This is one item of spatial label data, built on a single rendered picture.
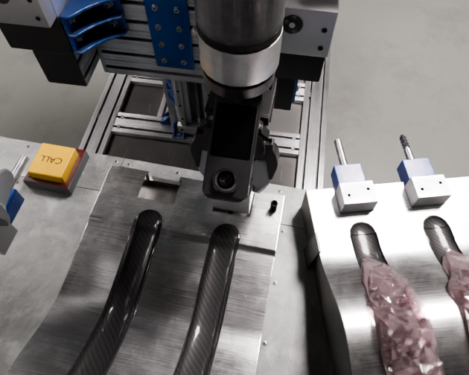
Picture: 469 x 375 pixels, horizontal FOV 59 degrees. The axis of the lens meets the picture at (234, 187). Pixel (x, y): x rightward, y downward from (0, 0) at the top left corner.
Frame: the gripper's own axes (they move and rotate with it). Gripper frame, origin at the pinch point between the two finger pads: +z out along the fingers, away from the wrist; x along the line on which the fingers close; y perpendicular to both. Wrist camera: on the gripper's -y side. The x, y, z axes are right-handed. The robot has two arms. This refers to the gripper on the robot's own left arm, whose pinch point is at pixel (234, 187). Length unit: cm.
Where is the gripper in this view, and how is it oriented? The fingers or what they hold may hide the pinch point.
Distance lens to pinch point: 56.0
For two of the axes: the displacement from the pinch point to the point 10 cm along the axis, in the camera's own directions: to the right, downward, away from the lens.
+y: 2.0, -8.4, 5.0
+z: 0.0, 5.1, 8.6
